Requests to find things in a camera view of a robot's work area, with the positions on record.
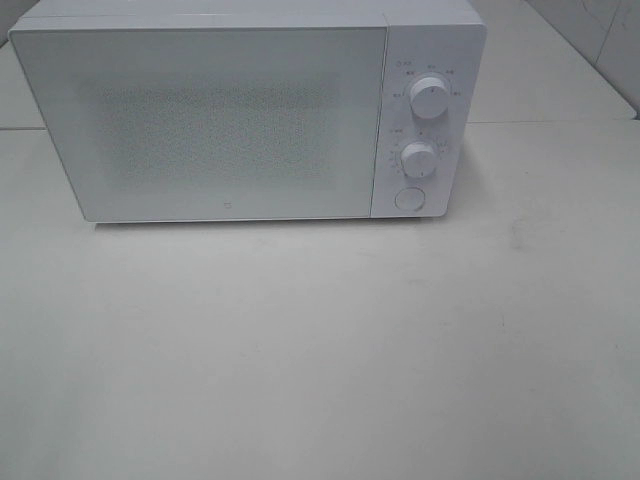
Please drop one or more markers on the white microwave knob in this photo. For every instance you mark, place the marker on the white microwave knob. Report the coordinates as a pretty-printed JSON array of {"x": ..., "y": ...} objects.
[
  {"x": 418, "y": 160},
  {"x": 429, "y": 96}
]

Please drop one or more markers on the white microwave door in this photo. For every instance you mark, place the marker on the white microwave door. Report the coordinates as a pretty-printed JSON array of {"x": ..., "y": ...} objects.
[{"x": 201, "y": 125}]

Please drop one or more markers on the white microwave oven body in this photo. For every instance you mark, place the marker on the white microwave oven body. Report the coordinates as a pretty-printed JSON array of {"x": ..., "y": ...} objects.
[{"x": 446, "y": 37}]

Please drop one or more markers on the round white door release button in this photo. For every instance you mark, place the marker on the round white door release button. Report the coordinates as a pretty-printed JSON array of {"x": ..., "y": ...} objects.
[{"x": 410, "y": 199}]

